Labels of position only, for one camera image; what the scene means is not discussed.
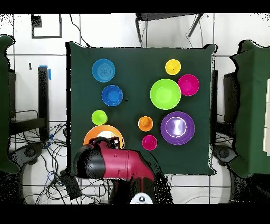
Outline light green cup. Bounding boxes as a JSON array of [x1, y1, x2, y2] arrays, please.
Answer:
[[91, 109, 108, 126]]

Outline large orange bowl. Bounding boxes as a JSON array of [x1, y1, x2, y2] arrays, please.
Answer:
[[83, 124, 125, 148]]

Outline orange cup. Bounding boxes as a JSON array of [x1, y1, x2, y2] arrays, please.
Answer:
[[138, 116, 154, 132]]

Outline dark blue bowl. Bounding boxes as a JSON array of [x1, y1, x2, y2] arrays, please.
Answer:
[[101, 85, 124, 107]]

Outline red-pink cup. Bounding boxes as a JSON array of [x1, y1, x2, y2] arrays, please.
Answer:
[[141, 135, 158, 151]]

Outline light green bowl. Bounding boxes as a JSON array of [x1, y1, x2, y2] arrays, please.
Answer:
[[150, 78, 182, 110]]

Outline dark green tablecloth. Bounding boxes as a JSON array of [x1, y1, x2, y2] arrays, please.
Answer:
[[66, 41, 217, 176]]

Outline light blue bowl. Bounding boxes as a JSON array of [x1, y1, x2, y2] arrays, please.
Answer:
[[91, 58, 116, 83]]

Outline purple bowl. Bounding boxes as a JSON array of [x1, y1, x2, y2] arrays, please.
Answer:
[[160, 111, 196, 146]]

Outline yellow cup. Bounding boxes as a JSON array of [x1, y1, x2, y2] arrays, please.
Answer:
[[165, 59, 182, 76]]

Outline red-pink bowl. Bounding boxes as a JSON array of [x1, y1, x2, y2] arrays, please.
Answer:
[[177, 74, 200, 97]]

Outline black power brick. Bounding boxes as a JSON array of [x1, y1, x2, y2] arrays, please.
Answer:
[[59, 169, 82, 201]]

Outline green cloth side table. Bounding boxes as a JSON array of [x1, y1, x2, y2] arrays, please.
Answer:
[[228, 40, 270, 178], [0, 34, 21, 175]]

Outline white boxes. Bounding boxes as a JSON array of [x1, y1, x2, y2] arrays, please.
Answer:
[[263, 78, 270, 153]]

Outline tangle of cables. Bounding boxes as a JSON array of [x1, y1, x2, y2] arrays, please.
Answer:
[[9, 122, 114, 204]]

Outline black camera tripod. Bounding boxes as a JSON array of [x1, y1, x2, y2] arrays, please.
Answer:
[[134, 13, 204, 44]]

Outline thin black floor cable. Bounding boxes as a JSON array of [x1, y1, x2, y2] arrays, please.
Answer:
[[69, 13, 91, 48]]

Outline black square frame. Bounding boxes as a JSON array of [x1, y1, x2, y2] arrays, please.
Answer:
[[31, 13, 63, 39]]

